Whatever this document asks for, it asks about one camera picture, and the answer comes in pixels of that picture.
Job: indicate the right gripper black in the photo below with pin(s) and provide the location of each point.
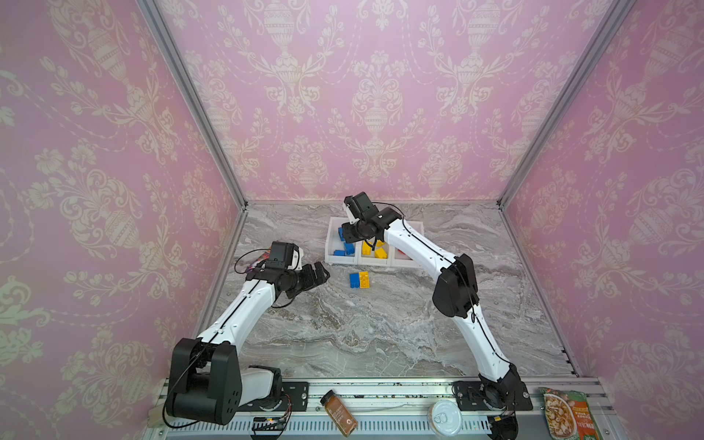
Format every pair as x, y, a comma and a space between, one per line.
348, 236

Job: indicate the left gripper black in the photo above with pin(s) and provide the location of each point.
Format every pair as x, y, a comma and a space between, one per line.
321, 278

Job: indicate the white three-compartment bin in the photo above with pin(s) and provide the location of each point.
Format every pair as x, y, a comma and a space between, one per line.
333, 243

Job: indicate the yellow square lego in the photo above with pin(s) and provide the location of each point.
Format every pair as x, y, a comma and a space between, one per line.
380, 253

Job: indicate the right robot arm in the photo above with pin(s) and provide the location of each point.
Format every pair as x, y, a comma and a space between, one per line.
455, 295

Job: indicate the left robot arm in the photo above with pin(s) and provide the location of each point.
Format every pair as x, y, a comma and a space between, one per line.
206, 382

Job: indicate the brown spice jar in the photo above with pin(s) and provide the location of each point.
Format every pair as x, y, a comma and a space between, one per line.
343, 419

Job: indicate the small circuit board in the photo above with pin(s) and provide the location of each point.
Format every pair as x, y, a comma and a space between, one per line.
269, 424

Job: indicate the white round lid cup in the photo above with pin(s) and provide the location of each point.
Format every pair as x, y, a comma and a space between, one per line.
445, 418

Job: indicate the green noodle packet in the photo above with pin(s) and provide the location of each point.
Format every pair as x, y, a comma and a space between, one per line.
568, 415

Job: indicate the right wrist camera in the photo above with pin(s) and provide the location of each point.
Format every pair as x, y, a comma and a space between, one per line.
361, 207

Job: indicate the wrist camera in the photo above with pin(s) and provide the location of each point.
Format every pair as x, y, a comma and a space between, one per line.
297, 259
361, 207

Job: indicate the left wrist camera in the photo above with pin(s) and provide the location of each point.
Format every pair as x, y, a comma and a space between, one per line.
297, 259

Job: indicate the aluminium front rail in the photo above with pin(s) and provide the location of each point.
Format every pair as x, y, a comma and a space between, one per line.
392, 408

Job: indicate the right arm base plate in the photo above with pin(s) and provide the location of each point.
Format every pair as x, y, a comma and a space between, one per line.
475, 396

